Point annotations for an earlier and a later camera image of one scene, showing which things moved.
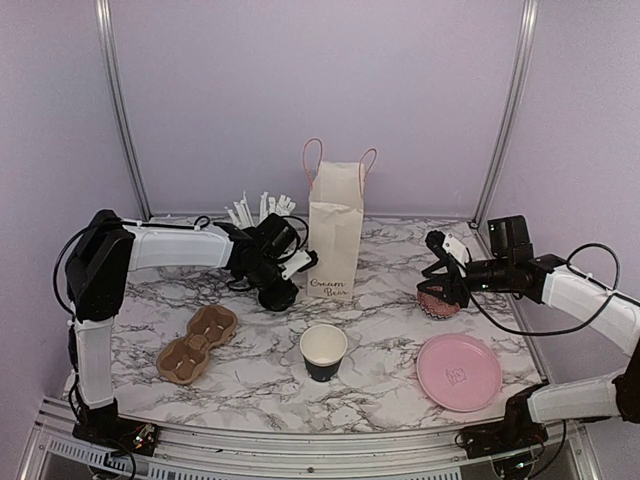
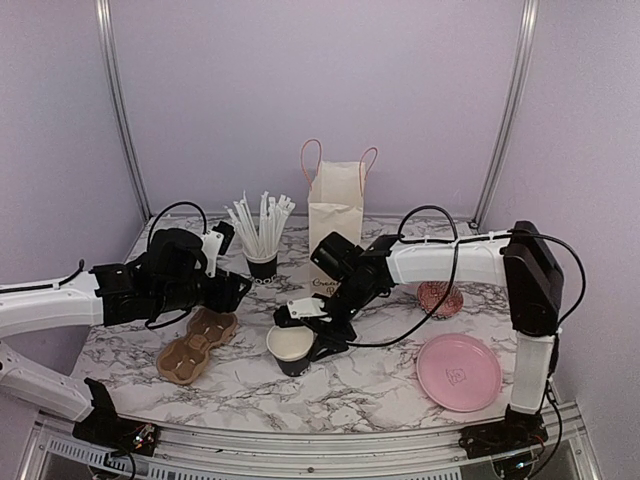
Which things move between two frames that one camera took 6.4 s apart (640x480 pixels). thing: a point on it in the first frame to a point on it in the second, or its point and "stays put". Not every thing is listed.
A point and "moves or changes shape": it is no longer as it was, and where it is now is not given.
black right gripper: (451, 281) to (329, 336)
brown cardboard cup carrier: (184, 359) stays put
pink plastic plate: (459, 372) stays put
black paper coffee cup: (323, 346) moves or changes shape
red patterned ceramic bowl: (435, 308) stays put
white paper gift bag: (337, 193) stays put
